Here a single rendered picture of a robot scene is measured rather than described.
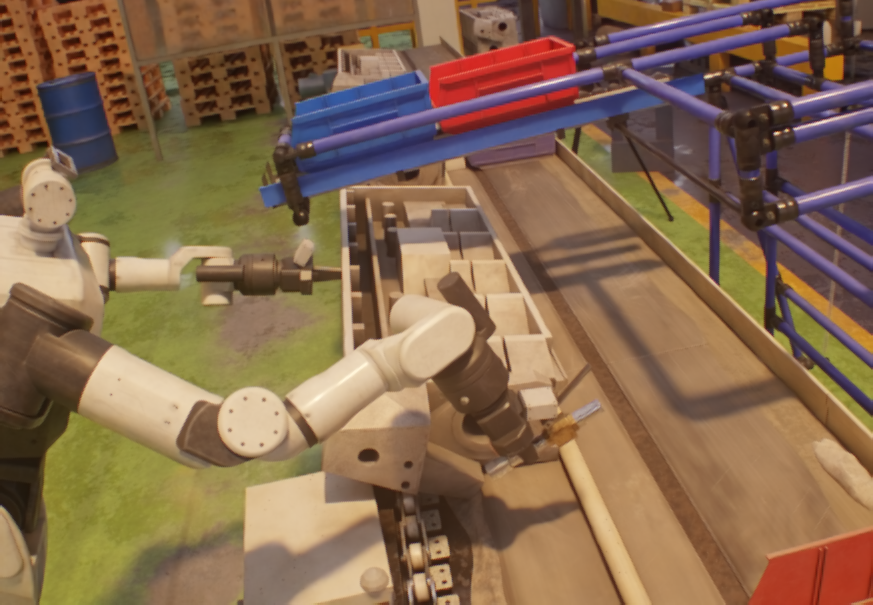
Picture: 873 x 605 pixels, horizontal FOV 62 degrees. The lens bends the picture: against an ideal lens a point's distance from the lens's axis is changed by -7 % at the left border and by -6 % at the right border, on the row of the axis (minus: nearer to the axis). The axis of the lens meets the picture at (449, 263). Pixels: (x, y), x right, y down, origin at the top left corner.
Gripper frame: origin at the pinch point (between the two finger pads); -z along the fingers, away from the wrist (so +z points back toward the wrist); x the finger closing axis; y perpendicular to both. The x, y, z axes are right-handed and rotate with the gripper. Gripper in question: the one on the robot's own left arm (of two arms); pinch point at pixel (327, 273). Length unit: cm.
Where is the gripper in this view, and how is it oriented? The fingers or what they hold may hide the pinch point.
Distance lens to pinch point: 163.3
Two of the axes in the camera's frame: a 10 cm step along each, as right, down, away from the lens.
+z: -9.9, 0.1, -1.4
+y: 0.4, -9.2, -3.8
